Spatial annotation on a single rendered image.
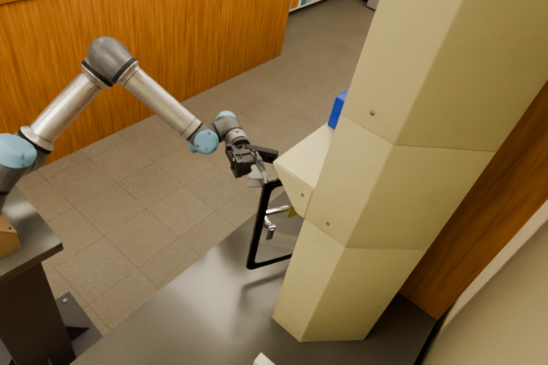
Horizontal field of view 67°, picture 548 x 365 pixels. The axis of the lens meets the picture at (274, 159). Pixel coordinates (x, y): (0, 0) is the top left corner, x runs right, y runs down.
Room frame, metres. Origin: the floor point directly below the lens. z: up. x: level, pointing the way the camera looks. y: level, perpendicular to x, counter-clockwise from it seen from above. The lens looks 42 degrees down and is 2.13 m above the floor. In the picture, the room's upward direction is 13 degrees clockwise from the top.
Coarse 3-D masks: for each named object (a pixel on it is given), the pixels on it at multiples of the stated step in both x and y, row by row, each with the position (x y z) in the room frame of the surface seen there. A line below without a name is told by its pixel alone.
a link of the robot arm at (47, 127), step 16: (80, 80) 1.05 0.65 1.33; (96, 80) 1.06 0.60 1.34; (64, 96) 1.01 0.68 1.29; (80, 96) 1.02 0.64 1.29; (48, 112) 0.96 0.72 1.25; (64, 112) 0.98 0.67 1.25; (80, 112) 1.02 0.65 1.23; (32, 128) 0.92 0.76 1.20; (48, 128) 0.93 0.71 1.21; (64, 128) 0.97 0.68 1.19; (32, 144) 0.88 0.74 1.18; (48, 144) 0.91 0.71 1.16
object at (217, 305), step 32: (224, 256) 0.80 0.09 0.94; (192, 288) 0.66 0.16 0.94; (224, 288) 0.69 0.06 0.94; (256, 288) 0.71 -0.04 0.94; (128, 320) 0.52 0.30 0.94; (160, 320) 0.54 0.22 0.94; (192, 320) 0.56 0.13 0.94; (224, 320) 0.59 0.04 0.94; (256, 320) 0.61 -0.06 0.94; (384, 320) 0.70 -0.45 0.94; (416, 320) 0.73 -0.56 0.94; (96, 352) 0.42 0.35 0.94; (128, 352) 0.44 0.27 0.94; (160, 352) 0.46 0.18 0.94; (192, 352) 0.48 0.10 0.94; (224, 352) 0.50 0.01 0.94; (256, 352) 0.52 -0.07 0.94; (288, 352) 0.54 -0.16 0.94; (320, 352) 0.56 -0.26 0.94; (352, 352) 0.58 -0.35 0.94; (384, 352) 0.60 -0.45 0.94; (416, 352) 0.62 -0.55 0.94
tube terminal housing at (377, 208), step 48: (336, 144) 0.62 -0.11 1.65; (384, 144) 0.58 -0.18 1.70; (336, 192) 0.60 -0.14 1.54; (384, 192) 0.58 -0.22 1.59; (432, 192) 0.60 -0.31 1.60; (336, 240) 0.58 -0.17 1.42; (384, 240) 0.59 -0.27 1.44; (432, 240) 0.62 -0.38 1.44; (288, 288) 0.62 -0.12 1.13; (336, 288) 0.58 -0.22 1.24; (384, 288) 0.61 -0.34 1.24; (336, 336) 0.60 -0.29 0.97
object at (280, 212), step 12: (276, 180) 0.75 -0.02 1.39; (276, 192) 0.76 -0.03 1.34; (276, 204) 0.76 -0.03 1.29; (288, 204) 0.78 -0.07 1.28; (276, 216) 0.77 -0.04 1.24; (288, 216) 0.79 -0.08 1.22; (300, 216) 0.81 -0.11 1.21; (264, 228) 0.75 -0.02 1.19; (276, 228) 0.77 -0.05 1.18; (288, 228) 0.79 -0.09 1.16; (300, 228) 0.82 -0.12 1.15; (252, 240) 0.73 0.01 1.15; (264, 240) 0.76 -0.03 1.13; (276, 240) 0.78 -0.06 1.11; (288, 240) 0.80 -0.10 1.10; (264, 252) 0.76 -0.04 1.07; (276, 252) 0.79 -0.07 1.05; (288, 252) 0.81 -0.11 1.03
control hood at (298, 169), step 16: (320, 128) 0.85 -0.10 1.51; (304, 144) 0.77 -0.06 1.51; (320, 144) 0.78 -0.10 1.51; (288, 160) 0.70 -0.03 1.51; (304, 160) 0.71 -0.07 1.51; (320, 160) 0.73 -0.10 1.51; (288, 176) 0.66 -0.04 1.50; (304, 176) 0.66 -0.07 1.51; (288, 192) 0.66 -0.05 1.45; (304, 192) 0.64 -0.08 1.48; (304, 208) 0.63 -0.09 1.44
